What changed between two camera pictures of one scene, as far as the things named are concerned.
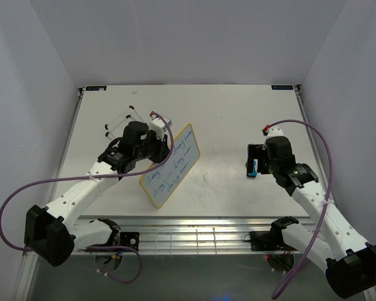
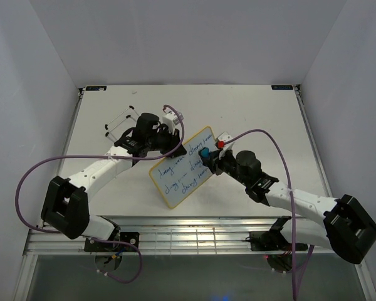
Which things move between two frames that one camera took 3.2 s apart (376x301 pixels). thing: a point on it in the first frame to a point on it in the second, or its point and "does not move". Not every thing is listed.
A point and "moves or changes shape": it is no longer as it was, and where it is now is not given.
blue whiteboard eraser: (254, 174) moves or changes shape
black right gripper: (255, 152) to (214, 163)
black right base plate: (268, 241) does not move
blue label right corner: (282, 87) does not move
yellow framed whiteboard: (160, 182) moves or changes shape
